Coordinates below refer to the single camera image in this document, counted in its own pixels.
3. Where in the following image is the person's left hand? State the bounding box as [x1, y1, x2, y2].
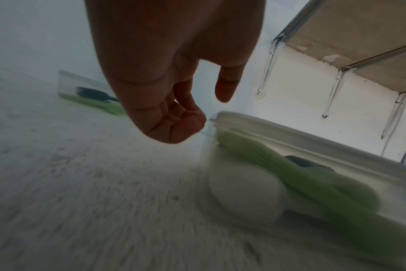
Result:
[84, 0, 267, 145]

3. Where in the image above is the stack of green forks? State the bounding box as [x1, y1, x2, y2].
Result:
[59, 94, 128, 117]

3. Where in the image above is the clear plastic container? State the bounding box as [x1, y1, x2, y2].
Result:
[202, 111, 406, 271]
[57, 69, 128, 117]

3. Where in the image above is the clear plastic container lid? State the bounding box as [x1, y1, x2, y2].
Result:
[209, 111, 406, 186]

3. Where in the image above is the stack of black spoons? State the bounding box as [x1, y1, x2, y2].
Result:
[285, 155, 335, 171]

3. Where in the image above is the metal wall bracket frame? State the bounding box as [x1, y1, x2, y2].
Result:
[256, 0, 406, 140]

